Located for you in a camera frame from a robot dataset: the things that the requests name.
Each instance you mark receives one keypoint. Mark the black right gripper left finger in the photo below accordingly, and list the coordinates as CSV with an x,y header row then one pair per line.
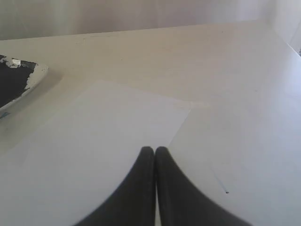
x,y
133,203

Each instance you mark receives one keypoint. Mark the white paper sheet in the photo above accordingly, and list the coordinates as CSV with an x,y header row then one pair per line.
x,y
70,164

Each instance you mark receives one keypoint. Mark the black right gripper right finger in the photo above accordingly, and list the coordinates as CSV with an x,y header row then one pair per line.
x,y
181,203

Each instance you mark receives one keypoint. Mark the white tray with blue paint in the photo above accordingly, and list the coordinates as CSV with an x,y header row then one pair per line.
x,y
18,78

